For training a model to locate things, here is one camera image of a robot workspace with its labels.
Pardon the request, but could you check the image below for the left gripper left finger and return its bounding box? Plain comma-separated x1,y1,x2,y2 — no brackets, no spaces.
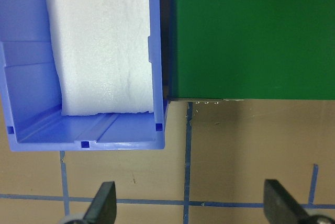
59,181,117,224

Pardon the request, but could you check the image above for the left white foam pad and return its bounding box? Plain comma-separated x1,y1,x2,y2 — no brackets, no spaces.
46,0,153,116

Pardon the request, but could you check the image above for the left blue plastic bin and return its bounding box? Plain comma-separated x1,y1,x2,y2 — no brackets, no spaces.
1,0,168,151

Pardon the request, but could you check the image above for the green conveyor belt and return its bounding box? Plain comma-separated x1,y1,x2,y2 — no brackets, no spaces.
169,0,334,101

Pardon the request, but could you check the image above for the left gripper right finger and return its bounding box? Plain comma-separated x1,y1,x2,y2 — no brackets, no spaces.
263,178,335,224

